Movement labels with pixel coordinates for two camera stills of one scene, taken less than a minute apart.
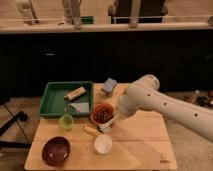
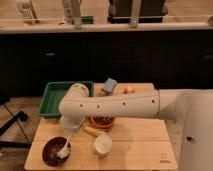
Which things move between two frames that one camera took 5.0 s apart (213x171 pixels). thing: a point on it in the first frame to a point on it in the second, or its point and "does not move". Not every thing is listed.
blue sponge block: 109,86 does not move
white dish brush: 107,127 to 65,151
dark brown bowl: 55,151 does not move
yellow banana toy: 91,130 does not move
